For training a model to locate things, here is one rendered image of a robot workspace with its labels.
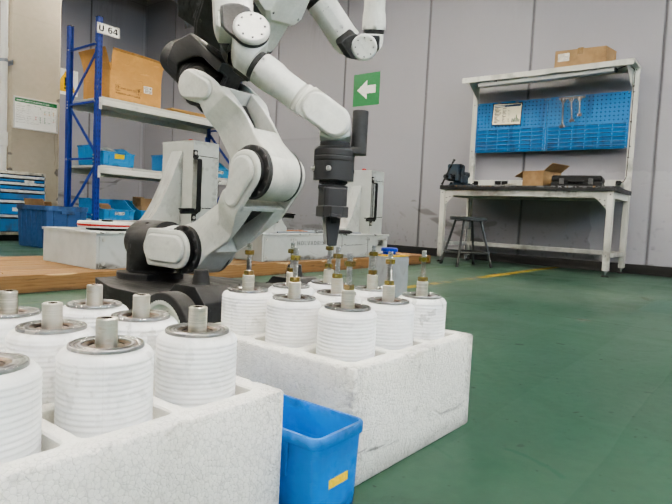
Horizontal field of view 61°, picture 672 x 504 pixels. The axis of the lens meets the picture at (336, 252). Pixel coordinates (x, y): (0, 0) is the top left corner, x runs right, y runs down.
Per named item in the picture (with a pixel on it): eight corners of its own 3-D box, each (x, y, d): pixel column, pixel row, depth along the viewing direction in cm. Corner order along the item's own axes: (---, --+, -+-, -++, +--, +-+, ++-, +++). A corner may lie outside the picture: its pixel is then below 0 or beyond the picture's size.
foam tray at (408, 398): (184, 420, 106) (187, 326, 105) (318, 380, 137) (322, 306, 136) (348, 491, 82) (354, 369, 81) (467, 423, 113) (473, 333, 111)
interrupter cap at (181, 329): (151, 332, 68) (151, 326, 68) (202, 325, 74) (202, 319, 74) (191, 343, 63) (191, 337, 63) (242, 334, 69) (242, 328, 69)
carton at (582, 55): (564, 75, 552) (566, 58, 551) (615, 68, 522) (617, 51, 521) (553, 68, 531) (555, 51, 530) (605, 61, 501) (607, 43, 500)
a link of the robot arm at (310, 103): (338, 142, 117) (285, 103, 117) (339, 147, 126) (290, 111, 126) (356, 117, 116) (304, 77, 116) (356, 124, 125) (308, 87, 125)
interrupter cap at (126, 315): (99, 318, 75) (99, 312, 75) (149, 312, 81) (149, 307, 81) (131, 327, 70) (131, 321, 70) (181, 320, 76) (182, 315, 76)
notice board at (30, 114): (12, 127, 626) (13, 95, 623) (57, 134, 664) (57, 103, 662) (13, 127, 624) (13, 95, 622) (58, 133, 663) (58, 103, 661)
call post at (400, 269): (361, 383, 136) (368, 254, 134) (378, 377, 142) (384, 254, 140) (386, 389, 132) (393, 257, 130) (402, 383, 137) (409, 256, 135)
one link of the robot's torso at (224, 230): (151, 243, 168) (240, 134, 144) (205, 243, 184) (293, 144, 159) (170, 287, 163) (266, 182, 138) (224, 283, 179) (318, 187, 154)
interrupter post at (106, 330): (89, 348, 59) (90, 317, 59) (110, 345, 61) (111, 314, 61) (101, 352, 57) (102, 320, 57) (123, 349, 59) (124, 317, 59)
